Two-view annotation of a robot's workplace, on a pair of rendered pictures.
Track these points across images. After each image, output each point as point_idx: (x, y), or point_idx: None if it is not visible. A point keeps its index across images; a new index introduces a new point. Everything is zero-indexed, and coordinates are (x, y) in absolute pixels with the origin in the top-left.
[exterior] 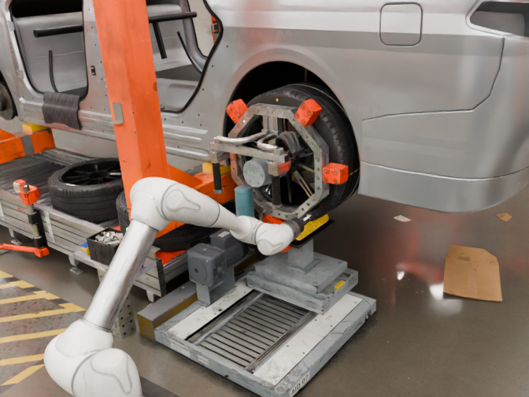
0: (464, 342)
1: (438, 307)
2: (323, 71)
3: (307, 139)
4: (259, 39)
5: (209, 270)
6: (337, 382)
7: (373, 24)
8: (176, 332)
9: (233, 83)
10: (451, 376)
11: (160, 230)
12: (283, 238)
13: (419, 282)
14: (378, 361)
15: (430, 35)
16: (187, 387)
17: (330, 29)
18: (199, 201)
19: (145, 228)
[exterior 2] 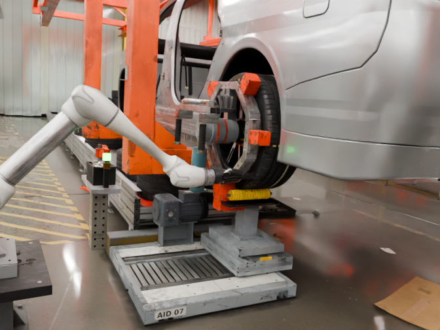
0: None
1: (360, 314)
2: (267, 50)
3: (243, 105)
4: (236, 33)
5: (161, 211)
6: (207, 328)
7: (300, 2)
8: (121, 252)
9: (220, 71)
10: None
11: (76, 123)
12: (191, 174)
13: (359, 293)
14: (260, 328)
15: (335, 0)
16: (97, 287)
17: (274, 14)
18: (95, 97)
19: (63, 116)
